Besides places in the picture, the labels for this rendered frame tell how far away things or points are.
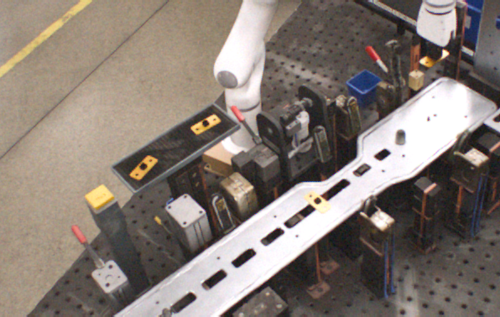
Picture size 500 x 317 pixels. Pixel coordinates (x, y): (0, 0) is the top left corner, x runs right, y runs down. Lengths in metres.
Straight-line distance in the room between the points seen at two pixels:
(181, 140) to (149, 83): 2.08
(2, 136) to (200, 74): 1.17
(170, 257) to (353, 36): 1.29
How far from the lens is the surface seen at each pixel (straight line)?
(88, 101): 4.07
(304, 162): 2.13
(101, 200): 1.90
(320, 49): 2.95
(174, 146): 1.97
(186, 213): 1.87
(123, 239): 2.03
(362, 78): 2.71
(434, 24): 1.92
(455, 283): 2.19
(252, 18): 2.04
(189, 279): 1.87
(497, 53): 2.27
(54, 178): 3.70
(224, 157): 2.42
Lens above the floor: 2.54
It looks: 47 degrees down
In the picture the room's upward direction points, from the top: 11 degrees counter-clockwise
